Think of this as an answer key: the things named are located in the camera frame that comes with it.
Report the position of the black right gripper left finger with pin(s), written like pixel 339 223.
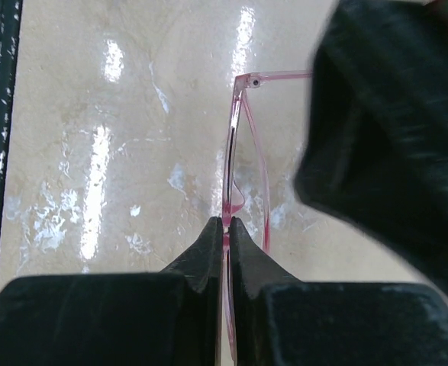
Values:
pixel 169 317

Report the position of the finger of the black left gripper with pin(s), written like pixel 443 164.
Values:
pixel 377 152

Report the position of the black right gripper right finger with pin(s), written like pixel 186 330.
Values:
pixel 280 320

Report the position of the pink transparent sunglasses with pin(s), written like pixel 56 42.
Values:
pixel 264 142

